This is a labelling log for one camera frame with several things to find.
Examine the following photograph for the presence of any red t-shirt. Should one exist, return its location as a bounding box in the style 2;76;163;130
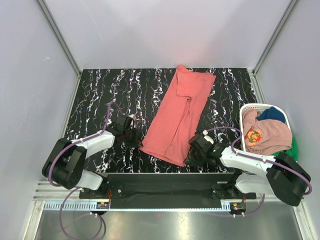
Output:
140;65;216;167

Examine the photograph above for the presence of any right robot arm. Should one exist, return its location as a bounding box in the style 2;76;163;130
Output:
185;133;312;207

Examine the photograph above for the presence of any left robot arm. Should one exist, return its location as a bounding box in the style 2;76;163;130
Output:
41;114;143;198

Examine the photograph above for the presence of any pink printed t-shirt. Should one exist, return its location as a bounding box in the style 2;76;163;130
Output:
242;108;293;155

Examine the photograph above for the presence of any white laundry basket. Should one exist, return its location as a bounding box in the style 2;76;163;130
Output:
239;102;293;156

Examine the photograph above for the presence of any blue t-shirt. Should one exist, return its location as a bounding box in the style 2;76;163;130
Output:
257;106;286;124

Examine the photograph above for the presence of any green t-shirt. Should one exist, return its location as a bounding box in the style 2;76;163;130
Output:
285;137;299;162

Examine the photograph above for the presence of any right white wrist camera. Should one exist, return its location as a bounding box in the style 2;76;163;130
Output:
202;130;214;144

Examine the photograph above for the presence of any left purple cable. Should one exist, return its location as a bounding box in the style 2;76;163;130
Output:
48;101;123;240

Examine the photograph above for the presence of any purple cable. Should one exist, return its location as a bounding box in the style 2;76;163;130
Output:
48;101;123;240
202;126;313;217

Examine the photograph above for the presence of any aluminium frame rail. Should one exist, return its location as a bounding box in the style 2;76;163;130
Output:
32;181;306;212

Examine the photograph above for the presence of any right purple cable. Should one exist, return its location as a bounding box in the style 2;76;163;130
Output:
202;126;313;217

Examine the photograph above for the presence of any left aluminium corner post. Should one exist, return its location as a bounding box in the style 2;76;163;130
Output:
36;0;82;73

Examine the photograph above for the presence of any aluminium corner post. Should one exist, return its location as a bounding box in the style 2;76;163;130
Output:
252;0;301;76
36;0;82;73

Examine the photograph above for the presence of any right aluminium corner post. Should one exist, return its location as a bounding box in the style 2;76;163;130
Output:
252;0;301;76

